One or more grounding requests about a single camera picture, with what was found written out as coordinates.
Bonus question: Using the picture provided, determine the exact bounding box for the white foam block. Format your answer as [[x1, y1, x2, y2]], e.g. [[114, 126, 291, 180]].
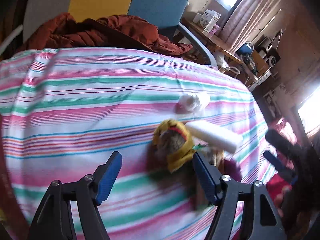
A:
[[185, 120, 243, 154]]

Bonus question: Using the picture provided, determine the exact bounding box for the rice cracker snack pack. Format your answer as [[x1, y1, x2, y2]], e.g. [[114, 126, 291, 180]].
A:
[[197, 145, 224, 167]]

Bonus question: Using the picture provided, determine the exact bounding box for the red blanket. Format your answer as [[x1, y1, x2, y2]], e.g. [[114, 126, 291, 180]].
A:
[[266, 118, 298, 200]]

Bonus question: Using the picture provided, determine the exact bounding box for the person right hand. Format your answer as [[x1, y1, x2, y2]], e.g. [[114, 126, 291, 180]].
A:
[[274, 186, 294, 218]]

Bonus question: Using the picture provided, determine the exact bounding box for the wooden side desk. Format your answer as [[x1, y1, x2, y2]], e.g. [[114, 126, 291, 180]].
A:
[[182, 17, 243, 64]]

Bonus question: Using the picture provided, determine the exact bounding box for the blue kettle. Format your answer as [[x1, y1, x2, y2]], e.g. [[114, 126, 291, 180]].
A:
[[236, 42, 254, 57]]

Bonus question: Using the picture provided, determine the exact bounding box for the yellow knitted sock ball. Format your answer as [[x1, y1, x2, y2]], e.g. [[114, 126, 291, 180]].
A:
[[152, 119, 196, 173]]

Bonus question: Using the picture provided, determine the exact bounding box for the white carton box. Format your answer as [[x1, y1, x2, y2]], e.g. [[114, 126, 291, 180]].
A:
[[199, 9, 221, 33]]

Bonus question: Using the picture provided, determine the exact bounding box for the striped pink green bedsheet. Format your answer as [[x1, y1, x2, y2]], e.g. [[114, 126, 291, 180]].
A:
[[1, 48, 275, 239]]

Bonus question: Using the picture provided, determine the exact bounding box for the pink patterned curtain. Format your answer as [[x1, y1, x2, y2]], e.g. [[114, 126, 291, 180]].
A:
[[220, 0, 285, 53]]

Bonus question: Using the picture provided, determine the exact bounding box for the white plastic bag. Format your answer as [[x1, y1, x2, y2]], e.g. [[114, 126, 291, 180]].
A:
[[178, 92, 210, 112]]

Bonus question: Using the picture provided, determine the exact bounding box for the rust red jacket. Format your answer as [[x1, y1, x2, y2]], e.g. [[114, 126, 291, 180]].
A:
[[17, 12, 193, 56]]

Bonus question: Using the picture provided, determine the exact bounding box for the grey yellow blue chair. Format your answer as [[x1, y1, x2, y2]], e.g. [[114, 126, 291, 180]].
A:
[[0, 0, 218, 68]]

